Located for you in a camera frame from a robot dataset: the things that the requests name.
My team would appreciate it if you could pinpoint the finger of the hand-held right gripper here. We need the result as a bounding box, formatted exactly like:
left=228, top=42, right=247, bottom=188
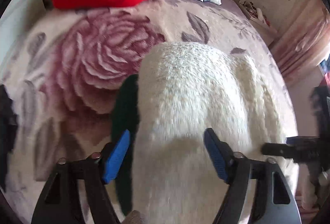
left=287, top=136, right=321, bottom=146
left=262, top=143, right=321, bottom=164

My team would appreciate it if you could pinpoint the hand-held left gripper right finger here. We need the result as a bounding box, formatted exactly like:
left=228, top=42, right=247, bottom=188
left=204, top=128, right=302, bottom=224

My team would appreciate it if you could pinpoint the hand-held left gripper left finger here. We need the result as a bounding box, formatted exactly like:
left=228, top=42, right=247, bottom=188
left=31, top=129, right=131, bottom=224

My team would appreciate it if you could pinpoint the white fuzzy coat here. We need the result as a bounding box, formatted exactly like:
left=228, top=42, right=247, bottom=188
left=130, top=42, right=299, bottom=224

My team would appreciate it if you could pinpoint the green knit sweater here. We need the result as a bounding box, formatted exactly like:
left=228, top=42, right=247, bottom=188
left=110, top=74, right=141, bottom=217

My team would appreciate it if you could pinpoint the pink curtain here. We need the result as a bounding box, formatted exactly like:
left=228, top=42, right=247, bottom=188
left=271, top=0, right=330, bottom=88

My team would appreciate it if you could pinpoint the floral rose blanket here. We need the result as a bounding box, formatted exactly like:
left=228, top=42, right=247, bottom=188
left=0, top=0, right=299, bottom=224

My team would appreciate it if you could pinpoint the beige nightstand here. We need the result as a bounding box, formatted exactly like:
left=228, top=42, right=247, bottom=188
left=237, top=0, right=279, bottom=45

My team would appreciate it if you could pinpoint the black garment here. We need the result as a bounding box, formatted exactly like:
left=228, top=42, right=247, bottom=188
left=0, top=84, right=18, bottom=192

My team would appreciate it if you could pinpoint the clutter of small bottles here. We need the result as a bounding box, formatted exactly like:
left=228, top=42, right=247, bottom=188
left=236, top=0, right=270, bottom=26

